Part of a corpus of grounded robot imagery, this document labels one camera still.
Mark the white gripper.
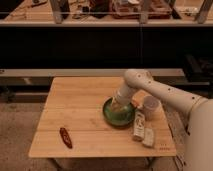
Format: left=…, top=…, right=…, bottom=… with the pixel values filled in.
left=110, top=87, right=132, bottom=112

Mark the green ceramic bowl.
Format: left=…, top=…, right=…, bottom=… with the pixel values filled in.
left=102, top=98, right=135, bottom=127

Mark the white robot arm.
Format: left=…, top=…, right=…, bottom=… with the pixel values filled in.
left=112, top=69, right=213, bottom=171

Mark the orange snack packet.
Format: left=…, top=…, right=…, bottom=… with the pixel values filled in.
left=131, top=98, right=141, bottom=108

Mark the white paper cup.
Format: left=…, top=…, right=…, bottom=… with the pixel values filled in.
left=142, top=96, right=159, bottom=120

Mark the white sponge block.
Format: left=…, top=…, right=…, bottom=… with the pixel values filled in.
left=142, top=128, right=155, bottom=148

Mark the wooden table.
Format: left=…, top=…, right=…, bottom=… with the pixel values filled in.
left=28, top=76, right=178, bottom=171

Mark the red chili pepper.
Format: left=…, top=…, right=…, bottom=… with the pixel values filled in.
left=60, top=128, right=72, bottom=148

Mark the red tray with items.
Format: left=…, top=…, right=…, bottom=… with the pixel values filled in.
left=110, top=0, right=172, bottom=19

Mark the long wooden shelf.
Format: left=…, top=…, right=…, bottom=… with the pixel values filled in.
left=0, top=68, right=185, bottom=86

